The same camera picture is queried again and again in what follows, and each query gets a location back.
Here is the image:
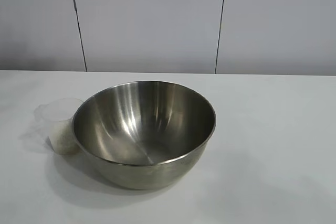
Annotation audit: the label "stainless steel mixing bowl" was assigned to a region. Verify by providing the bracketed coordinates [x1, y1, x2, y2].
[71, 81, 217, 190]

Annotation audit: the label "translucent plastic measuring cup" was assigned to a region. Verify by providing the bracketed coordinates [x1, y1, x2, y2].
[34, 98, 86, 155]

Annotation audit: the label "white rice grains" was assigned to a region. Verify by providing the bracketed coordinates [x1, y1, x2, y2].
[49, 122, 79, 155]

